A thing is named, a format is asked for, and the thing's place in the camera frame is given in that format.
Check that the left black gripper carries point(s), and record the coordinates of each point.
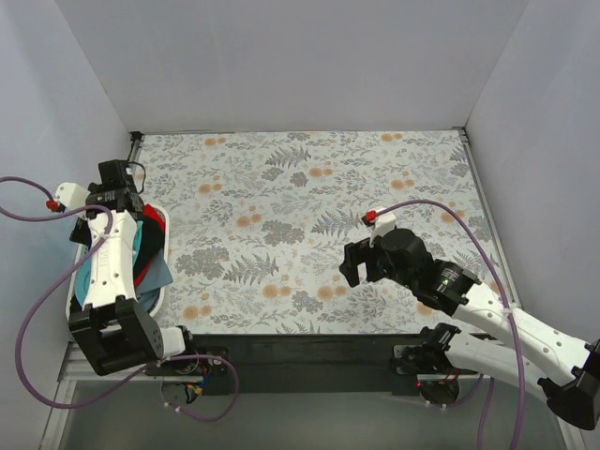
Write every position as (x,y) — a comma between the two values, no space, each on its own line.
(80,230)

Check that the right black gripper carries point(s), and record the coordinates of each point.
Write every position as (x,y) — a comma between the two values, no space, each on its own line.
(371,262)

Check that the turquoise t shirt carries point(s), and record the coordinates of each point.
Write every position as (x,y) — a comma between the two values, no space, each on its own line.
(131,243)

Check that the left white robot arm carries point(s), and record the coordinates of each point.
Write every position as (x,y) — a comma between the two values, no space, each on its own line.
(113,330)

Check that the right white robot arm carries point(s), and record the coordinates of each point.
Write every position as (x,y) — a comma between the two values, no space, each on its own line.
(555,367)

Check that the red t shirt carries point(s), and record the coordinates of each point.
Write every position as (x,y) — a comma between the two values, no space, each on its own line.
(152,241)

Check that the black t shirt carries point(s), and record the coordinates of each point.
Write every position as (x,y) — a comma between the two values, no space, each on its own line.
(99,221)

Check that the grey blue t shirt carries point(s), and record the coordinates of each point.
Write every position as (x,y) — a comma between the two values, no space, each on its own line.
(157,276)

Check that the floral table mat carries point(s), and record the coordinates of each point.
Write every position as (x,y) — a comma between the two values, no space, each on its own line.
(258,223)

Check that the white laundry basket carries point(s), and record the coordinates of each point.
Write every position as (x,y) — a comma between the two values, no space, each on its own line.
(79,281)

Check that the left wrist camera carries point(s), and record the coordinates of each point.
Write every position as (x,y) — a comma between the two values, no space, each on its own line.
(115,173)

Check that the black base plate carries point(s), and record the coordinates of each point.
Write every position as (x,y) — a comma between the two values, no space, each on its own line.
(298,363)

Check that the aluminium frame rail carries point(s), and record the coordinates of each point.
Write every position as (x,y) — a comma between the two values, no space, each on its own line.
(75,367)

